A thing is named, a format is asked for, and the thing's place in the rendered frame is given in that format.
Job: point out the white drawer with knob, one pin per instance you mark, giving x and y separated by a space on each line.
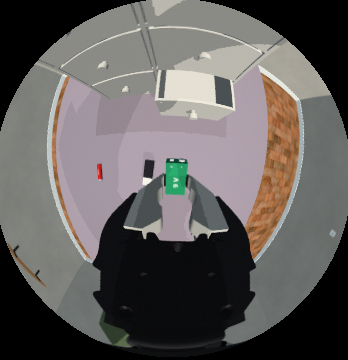
103 24
211 14

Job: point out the green nine-volt battery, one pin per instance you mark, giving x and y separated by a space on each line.
176 172

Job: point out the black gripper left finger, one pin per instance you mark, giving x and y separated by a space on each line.
139 214

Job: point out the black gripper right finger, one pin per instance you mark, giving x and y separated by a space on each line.
212 216

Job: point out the red aa battery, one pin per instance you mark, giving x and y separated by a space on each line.
99 169

